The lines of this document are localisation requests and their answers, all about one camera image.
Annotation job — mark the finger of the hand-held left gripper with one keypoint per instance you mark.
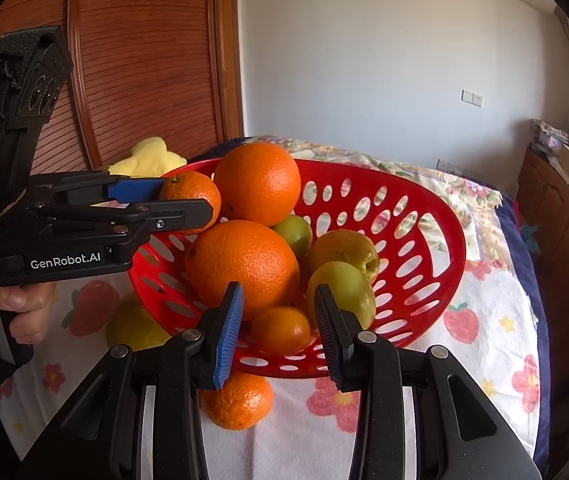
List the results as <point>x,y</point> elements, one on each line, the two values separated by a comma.
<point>134,187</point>
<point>184,215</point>

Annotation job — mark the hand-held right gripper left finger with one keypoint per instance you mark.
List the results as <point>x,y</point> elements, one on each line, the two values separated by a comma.
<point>229,335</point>

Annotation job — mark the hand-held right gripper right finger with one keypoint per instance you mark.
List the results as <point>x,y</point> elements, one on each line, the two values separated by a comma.
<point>327,330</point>

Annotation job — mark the small mandarin orange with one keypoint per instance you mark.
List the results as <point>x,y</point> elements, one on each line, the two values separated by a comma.
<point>282,330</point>

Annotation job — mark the large orange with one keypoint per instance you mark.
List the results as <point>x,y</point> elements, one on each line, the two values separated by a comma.
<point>257,182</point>
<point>239,265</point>

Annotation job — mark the red perforated plastic basket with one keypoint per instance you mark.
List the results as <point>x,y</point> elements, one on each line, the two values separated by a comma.
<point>452,240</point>

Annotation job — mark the person's left hand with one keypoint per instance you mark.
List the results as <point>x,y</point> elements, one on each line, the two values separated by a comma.
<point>29,305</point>

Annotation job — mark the yellow plush toy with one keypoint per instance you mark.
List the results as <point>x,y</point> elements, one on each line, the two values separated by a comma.
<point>149,157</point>

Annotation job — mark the yellow-green pear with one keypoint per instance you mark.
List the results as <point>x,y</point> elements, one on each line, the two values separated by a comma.
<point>344,292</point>

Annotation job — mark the yellow pear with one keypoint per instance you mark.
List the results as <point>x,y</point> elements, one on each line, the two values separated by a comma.
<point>339,250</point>

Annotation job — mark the yellow-green citrus fruit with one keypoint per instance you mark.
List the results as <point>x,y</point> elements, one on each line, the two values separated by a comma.
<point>132,325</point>

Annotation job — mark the green citrus fruit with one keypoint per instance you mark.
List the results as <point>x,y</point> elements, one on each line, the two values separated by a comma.
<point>294,232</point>

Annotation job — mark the wooden slatted wardrobe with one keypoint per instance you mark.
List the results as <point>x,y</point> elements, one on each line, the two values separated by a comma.
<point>139,60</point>

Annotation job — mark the white strawberry print blanket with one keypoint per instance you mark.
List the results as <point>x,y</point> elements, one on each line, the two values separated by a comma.
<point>489,285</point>

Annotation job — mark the navy blue bedsheet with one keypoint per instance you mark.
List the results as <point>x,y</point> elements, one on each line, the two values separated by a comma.
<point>539,360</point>

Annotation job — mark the wooden cabinet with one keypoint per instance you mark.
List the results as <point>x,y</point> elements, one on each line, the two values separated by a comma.
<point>564,240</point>

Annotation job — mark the patterned folded cloth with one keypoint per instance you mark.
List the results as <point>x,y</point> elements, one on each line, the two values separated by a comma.
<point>549,135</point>

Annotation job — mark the grey wall outlet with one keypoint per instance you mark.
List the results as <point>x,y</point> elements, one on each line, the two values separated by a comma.
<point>450,165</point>

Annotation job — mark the white wall switch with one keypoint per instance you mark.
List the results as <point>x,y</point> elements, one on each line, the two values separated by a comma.
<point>472,98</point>

